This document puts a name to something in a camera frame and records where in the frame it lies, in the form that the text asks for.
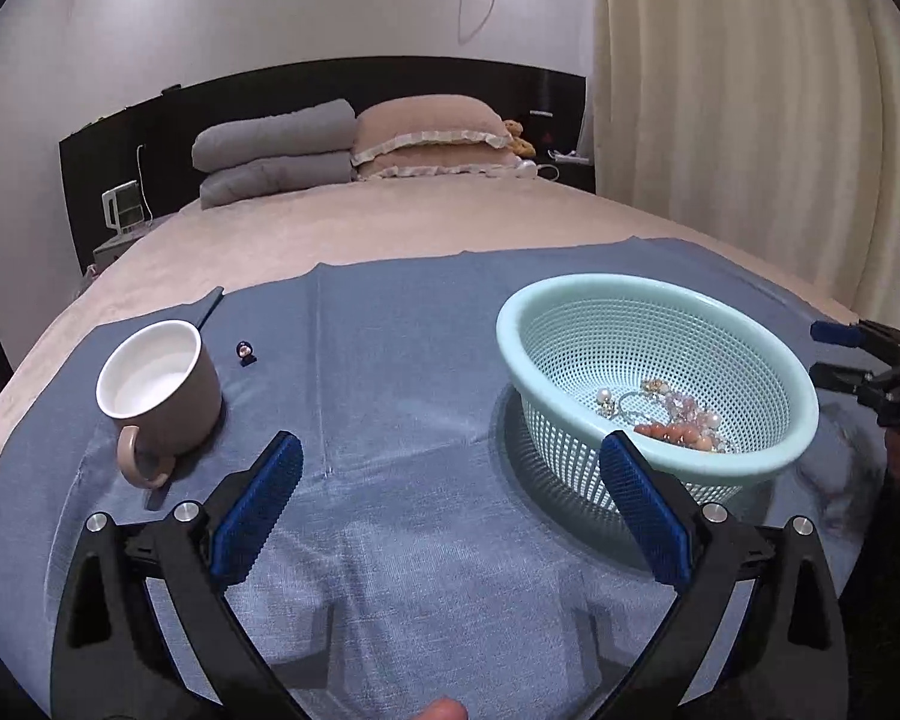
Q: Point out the blue cloth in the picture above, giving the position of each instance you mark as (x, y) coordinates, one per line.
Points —
(420, 360)

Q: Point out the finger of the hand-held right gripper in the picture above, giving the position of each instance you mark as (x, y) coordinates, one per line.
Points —
(832, 331)
(832, 376)

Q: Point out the pink frilled pillow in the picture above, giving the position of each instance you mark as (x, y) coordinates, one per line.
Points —
(427, 120)
(435, 163)

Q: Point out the white small appliance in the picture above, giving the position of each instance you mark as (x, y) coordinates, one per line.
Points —
(124, 206)

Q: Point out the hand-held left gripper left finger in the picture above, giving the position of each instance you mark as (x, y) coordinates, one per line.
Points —
(259, 502)

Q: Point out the large pearl earring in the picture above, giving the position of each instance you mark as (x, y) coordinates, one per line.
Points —
(606, 397)

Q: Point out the gold pearl earring pair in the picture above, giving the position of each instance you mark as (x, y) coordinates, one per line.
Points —
(654, 387)

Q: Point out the white power strip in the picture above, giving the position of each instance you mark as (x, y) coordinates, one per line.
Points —
(571, 157)

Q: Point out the grey folded duvet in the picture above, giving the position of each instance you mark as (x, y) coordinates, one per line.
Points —
(270, 142)

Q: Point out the beige bed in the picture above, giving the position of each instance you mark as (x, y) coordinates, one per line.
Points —
(390, 217)

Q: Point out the cream curtain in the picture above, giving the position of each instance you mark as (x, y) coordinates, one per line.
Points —
(757, 90)

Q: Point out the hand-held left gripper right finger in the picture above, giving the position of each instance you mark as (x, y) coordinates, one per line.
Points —
(645, 517)

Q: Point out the mint green plastic basket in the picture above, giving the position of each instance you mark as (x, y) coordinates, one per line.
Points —
(555, 405)

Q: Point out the beige ceramic mug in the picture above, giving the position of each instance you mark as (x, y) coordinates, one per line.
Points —
(187, 405)

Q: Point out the brown teddy bear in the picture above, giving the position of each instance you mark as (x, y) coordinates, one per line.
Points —
(520, 136)

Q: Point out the person's left hand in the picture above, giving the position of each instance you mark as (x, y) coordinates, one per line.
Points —
(444, 710)

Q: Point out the large silver bangle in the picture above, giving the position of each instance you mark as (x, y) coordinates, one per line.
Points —
(624, 401)

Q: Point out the black headboard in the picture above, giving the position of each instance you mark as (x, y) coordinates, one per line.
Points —
(97, 157)

